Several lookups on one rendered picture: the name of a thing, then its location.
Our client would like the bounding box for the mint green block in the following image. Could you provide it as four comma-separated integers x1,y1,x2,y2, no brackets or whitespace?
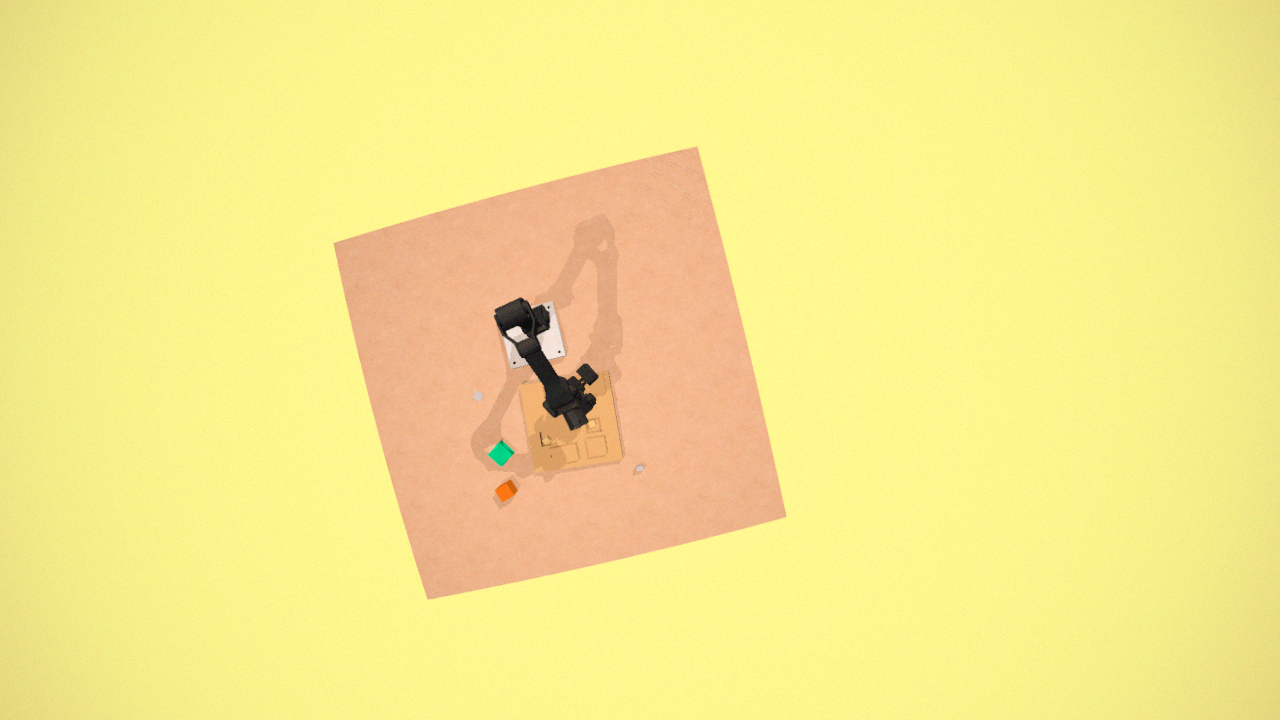
488,441,515,468

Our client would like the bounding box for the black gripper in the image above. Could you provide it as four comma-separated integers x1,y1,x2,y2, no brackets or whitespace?
543,363,598,418

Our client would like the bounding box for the orange block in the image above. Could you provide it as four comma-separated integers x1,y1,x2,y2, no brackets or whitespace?
495,480,518,502

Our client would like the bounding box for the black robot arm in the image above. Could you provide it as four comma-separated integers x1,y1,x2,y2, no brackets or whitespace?
494,297,596,432

